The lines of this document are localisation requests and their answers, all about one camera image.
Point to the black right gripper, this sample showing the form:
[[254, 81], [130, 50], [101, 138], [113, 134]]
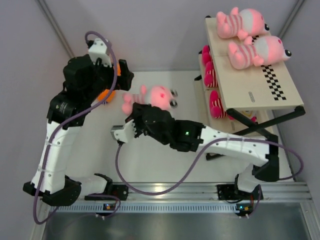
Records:
[[137, 115]]

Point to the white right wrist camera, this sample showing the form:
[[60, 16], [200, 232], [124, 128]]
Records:
[[124, 133]]

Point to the pink striped plush back shelf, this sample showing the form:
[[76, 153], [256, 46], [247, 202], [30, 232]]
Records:
[[242, 24]]

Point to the cream two-tier folding shelf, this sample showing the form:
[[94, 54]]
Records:
[[257, 98]]

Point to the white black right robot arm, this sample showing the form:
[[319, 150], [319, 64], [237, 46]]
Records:
[[261, 153]]

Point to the grey slotted cable duct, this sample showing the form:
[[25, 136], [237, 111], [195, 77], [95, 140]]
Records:
[[135, 207]]

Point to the small pink striped plush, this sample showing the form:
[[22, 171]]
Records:
[[157, 96]]

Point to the pink striped plush front shelf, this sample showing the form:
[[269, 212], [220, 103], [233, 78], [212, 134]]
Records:
[[264, 51]]

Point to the aluminium rail frame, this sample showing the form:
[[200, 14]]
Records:
[[206, 191]]

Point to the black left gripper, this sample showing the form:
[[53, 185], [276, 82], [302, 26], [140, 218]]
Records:
[[108, 70]]

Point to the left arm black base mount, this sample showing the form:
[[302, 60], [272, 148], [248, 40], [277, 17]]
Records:
[[120, 191]]

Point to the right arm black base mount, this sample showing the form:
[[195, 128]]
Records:
[[228, 192]]

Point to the orange plush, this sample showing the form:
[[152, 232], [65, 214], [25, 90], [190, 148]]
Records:
[[106, 96], [118, 69]]

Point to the magenta plush on lower shelf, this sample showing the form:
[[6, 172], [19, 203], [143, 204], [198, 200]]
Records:
[[210, 79]]

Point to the pink striped plush shelf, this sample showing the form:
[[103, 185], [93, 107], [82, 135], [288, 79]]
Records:
[[242, 24], [264, 51]]

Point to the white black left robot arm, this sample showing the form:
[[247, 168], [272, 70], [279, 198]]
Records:
[[50, 181]]

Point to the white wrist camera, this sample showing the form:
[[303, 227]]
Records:
[[124, 133], [99, 50]]

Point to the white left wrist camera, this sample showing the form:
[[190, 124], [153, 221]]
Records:
[[99, 50]]

